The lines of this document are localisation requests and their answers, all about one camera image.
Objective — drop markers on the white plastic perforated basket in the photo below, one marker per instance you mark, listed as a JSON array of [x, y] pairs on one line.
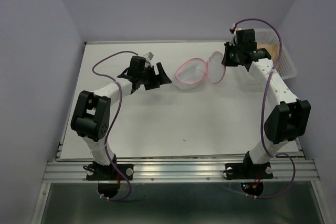
[[285, 66]]

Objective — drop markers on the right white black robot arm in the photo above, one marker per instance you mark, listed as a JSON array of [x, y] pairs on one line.
[[289, 115]]

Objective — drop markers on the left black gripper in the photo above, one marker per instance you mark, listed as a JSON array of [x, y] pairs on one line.
[[160, 78]]

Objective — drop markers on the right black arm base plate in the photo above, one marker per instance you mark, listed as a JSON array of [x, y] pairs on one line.
[[240, 171]]

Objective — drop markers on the white pink mesh laundry bag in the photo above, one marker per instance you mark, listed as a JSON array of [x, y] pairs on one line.
[[193, 72]]

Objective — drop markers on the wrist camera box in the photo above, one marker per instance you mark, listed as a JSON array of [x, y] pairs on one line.
[[233, 30], [149, 56]]

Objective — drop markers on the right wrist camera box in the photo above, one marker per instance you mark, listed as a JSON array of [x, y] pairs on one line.
[[233, 30]]

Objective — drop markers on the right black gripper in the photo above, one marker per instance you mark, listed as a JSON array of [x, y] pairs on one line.
[[225, 61]]

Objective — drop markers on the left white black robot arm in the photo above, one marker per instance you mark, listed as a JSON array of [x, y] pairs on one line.
[[91, 117]]

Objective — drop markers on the aluminium rail frame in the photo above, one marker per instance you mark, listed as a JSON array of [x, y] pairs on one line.
[[179, 144]]

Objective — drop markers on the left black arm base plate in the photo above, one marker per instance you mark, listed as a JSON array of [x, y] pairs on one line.
[[97, 172]]

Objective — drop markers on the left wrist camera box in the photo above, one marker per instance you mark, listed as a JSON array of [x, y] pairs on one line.
[[149, 56]]

